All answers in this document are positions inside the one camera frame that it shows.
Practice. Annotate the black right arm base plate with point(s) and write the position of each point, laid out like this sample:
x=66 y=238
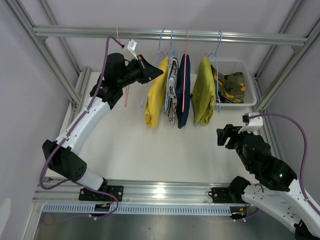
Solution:
x=223 y=195

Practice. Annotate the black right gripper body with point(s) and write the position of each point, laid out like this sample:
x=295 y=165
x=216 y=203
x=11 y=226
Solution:
x=235 y=141

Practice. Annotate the pink hanger of navy trousers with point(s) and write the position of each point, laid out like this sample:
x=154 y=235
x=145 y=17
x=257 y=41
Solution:
x=185 y=71

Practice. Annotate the camouflage trousers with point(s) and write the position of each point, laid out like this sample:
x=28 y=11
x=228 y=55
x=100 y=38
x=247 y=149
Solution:
x=231 y=88

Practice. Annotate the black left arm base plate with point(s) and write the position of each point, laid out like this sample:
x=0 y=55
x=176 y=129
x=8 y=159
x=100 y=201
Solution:
x=113 y=191

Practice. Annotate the aluminium frame post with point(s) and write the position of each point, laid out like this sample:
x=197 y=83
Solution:
x=76 y=95
x=279 y=62

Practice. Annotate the blue hanger of olive trousers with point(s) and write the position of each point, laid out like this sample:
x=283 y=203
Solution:
x=215 y=54

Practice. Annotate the white plastic basket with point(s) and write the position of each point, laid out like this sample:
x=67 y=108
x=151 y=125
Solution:
x=229 y=66

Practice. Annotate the blue hanger of print trousers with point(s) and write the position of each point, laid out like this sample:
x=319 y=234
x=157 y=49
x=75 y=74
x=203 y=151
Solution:
x=171 y=52

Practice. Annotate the aluminium frame left post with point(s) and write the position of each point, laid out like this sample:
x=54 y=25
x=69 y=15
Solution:
x=76 y=95

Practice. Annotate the yellow trousers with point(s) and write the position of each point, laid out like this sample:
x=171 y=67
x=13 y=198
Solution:
x=156 y=96

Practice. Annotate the aluminium hanging rail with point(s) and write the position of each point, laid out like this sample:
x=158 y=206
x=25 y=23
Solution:
x=273 y=39

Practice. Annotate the blue hanger of yellow trousers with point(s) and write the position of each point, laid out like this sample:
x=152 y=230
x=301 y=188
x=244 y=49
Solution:
x=144 y=97

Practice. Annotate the navy blue trousers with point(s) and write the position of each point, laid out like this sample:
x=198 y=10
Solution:
x=183 y=117

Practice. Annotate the aluminium frame right post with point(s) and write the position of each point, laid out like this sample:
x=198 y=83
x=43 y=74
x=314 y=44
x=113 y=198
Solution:
x=279 y=62

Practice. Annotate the white slotted cable duct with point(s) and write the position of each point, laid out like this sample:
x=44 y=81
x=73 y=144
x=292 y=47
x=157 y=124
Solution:
x=91 y=208

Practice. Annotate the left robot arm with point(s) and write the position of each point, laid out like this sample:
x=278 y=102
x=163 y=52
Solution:
x=62 y=154

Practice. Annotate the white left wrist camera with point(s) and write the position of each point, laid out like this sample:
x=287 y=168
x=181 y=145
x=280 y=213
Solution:
x=128 y=50

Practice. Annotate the black white print trousers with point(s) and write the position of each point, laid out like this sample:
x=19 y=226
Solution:
x=170 y=104

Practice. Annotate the olive green trousers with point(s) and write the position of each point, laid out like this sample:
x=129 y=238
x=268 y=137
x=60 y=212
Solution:
x=203 y=96

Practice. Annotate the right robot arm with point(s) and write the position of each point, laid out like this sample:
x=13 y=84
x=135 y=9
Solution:
x=272 y=174

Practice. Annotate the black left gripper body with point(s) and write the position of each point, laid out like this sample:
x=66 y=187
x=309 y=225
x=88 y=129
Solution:
x=132 y=73

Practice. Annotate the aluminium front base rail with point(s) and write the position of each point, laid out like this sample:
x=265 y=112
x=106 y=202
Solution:
x=138 y=192

